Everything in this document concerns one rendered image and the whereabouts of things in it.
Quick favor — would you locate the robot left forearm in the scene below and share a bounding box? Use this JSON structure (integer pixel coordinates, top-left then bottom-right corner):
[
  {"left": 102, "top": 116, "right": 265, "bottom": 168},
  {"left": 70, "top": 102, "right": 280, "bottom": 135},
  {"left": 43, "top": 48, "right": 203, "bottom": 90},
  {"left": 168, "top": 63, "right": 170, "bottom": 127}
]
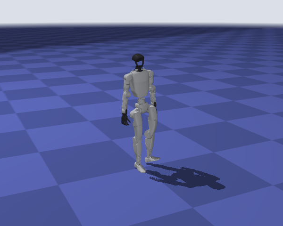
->
[{"left": 150, "top": 90, "right": 156, "bottom": 105}]

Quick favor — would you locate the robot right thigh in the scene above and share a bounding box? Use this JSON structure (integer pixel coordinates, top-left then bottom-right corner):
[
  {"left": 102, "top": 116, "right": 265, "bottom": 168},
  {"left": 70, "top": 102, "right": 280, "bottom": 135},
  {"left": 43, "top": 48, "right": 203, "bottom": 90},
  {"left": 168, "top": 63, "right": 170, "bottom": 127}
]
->
[{"left": 130, "top": 108, "right": 142, "bottom": 143}]

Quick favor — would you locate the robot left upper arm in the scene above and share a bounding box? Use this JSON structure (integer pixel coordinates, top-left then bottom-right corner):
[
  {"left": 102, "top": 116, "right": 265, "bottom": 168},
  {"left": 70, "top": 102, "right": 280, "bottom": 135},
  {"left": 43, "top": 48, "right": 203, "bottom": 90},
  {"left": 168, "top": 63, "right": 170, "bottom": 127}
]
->
[{"left": 147, "top": 70, "right": 156, "bottom": 92}]

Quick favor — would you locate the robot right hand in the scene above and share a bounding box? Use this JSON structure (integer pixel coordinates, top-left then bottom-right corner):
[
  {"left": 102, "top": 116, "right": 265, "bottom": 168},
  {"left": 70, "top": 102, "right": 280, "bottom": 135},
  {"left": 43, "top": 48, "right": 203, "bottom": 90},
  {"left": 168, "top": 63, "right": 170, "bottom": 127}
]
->
[{"left": 121, "top": 109, "right": 130, "bottom": 126}]

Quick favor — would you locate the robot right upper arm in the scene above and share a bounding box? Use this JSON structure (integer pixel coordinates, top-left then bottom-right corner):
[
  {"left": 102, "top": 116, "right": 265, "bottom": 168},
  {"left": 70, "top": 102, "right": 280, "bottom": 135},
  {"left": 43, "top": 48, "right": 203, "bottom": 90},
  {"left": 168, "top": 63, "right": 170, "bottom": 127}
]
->
[{"left": 124, "top": 73, "right": 133, "bottom": 97}]

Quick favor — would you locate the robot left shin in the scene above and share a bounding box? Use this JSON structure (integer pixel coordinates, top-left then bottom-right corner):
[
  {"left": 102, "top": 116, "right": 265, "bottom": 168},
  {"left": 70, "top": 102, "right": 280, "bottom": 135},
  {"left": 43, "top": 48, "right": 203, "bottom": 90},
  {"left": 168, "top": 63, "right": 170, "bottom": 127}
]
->
[{"left": 145, "top": 134, "right": 154, "bottom": 158}]

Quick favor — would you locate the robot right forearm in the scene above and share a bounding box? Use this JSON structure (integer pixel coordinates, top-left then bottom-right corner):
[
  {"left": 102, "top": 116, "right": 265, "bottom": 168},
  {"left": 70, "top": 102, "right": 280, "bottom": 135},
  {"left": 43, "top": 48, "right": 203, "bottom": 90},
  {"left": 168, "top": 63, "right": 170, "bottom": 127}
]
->
[{"left": 122, "top": 92, "right": 128, "bottom": 113}]

